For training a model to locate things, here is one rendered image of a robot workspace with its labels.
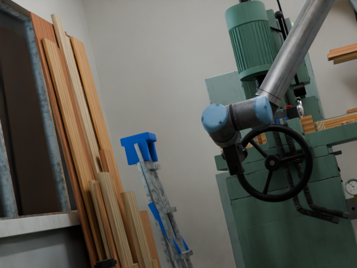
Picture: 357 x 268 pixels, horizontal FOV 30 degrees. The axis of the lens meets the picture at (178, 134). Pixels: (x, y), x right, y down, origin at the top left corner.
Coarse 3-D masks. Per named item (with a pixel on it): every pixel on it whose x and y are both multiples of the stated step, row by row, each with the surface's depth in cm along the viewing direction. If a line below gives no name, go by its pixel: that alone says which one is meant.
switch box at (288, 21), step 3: (285, 18) 310; (288, 18) 309; (282, 21) 310; (285, 21) 310; (288, 21) 309; (288, 24) 309; (291, 24) 309; (279, 27) 310; (288, 27) 309; (291, 27) 309; (288, 30) 309; (282, 36) 310; (282, 39) 309; (282, 42) 309
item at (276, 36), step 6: (270, 12) 302; (270, 18) 302; (270, 24) 302; (276, 24) 302; (276, 36) 301; (276, 42) 301; (276, 48) 301; (246, 84) 303; (246, 90) 303; (288, 90) 298; (246, 96) 303; (288, 96) 298; (294, 96) 299; (288, 102) 298; (294, 102) 297
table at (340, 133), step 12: (312, 132) 261; (324, 132) 259; (336, 132) 258; (348, 132) 257; (264, 144) 265; (312, 144) 260; (324, 144) 259; (336, 144) 273; (216, 156) 269; (252, 156) 266
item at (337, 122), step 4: (348, 116) 273; (352, 116) 272; (356, 116) 272; (332, 120) 274; (336, 120) 274; (340, 120) 273; (344, 120) 273; (356, 120) 272; (328, 124) 274; (332, 124) 274; (336, 124) 274; (340, 124) 273
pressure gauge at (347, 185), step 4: (348, 180) 250; (352, 180) 250; (356, 180) 249; (348, 184) 250; (352, 184) 250; (356, 184) 249; (348, 188) 250; (352, 188) 249; (356, 188) 249; (348, 192) 249; (352, 192) 249; (356, 192) 249; (356, 196) 251
